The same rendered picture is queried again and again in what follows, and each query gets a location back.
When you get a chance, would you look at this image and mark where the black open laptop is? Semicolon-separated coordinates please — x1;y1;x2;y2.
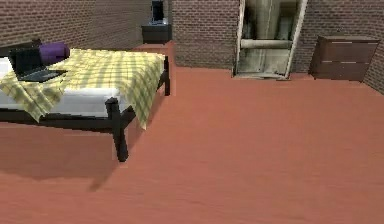
8;46;69;84

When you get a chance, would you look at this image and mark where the purple pillow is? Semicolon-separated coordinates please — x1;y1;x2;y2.
38;42;71;65

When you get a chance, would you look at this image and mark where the black bedside table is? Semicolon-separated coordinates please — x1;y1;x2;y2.
140;23;173;45

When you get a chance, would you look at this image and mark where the brown chest of drawers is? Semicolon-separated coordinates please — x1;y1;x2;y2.
308;35;381;83

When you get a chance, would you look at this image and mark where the yellow checked blanket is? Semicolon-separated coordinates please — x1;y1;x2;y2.
0;48;166;130

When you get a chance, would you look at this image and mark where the black frame bed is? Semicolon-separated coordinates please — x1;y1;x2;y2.
0;38;172;163

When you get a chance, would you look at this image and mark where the dark blue box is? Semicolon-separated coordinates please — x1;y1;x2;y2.
150;0;165;26

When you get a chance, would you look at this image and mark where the white framed doorway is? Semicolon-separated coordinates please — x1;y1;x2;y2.
232;0;309;81

